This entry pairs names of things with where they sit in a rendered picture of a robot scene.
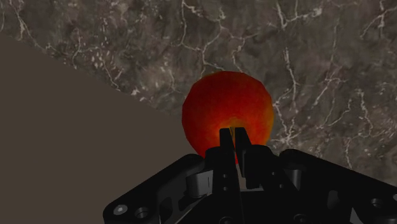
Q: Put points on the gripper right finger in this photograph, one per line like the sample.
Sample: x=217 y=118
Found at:
x=310 y=186

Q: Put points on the red apple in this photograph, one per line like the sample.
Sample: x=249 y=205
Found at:
x=228 y=107

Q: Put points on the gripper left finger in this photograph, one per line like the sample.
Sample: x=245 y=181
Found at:
x=173 y=189

